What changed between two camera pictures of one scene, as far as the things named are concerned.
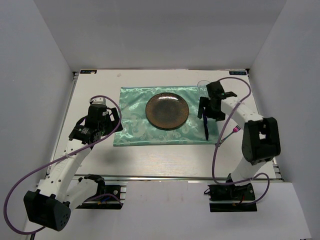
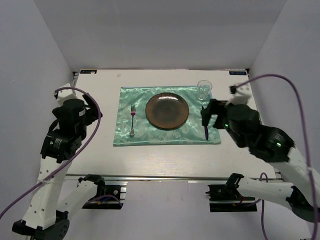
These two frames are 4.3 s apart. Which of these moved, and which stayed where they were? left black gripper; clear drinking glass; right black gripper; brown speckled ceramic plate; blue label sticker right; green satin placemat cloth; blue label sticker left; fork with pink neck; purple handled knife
Moved: left black gripper; fork with pink neck; right black gripper
Stayed: blue label sticker right; clear drinking glass; brown speckled ceramic plate; purple handled knife; green satin placemat cloth; blue label sticker left
